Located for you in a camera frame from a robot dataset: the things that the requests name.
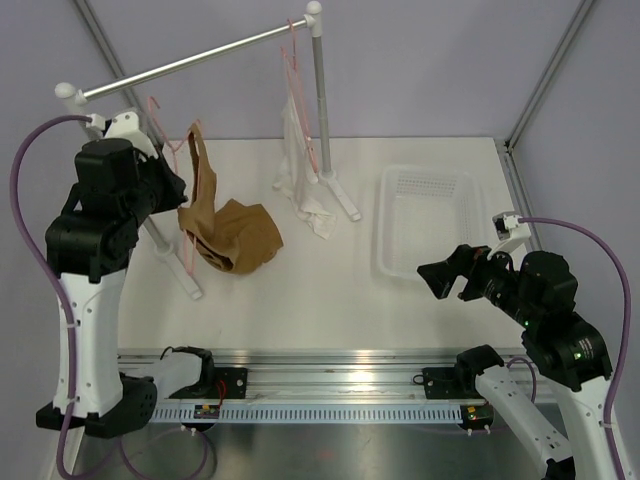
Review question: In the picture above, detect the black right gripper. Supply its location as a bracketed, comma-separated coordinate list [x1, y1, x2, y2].
[417, 237, 540, 326]

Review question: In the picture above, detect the brown tank top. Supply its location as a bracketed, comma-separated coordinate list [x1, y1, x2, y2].
[177, 123, 284, 275]

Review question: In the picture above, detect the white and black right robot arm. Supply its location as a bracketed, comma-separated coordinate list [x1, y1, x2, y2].
[417, 244, 618, 479]

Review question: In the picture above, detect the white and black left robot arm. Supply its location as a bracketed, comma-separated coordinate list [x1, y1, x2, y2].
[36, 139, 216, 439]

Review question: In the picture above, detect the white tank top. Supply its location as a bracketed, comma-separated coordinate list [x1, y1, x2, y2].
[272, 93, 337, 240]

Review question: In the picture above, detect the clear plastic basket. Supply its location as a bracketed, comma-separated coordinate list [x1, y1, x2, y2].
[374, 164, 488, 281]

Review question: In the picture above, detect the silver white clothes rack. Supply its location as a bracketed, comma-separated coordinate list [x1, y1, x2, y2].
[53, 0, 363, 300]

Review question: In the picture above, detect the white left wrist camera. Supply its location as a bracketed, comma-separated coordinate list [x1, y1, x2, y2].
[88, 110, 160, 159]

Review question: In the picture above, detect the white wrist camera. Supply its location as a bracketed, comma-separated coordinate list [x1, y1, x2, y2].
[488, 212, 531, 259]
[88, 110, 160, 159]

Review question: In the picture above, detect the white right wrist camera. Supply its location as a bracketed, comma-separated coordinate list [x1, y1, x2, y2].
[488, 212, 531, 259]

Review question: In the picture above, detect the aluminium mounting rail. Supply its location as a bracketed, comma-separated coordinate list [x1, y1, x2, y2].
[213, 348, 458, 404]

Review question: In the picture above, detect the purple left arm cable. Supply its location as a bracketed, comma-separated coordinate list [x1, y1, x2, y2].
[9, 114, 96, 476]

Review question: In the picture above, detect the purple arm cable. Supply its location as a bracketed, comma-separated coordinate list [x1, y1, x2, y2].
[519, 215, 635, 480]
[9, 114, 96, 476]

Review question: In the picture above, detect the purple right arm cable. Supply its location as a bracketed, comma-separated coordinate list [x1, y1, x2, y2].
[519, 215, 635, 480]

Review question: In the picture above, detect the pink wire hanger with white top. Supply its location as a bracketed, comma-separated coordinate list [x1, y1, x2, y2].
[281, 19, 319, 175]

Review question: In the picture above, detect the white slotted cable duct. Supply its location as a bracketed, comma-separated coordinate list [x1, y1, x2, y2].
[151, 402, 462, 424]

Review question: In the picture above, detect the purple floor cable loop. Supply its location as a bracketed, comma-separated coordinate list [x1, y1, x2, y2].
[119, 424, 218, 476]

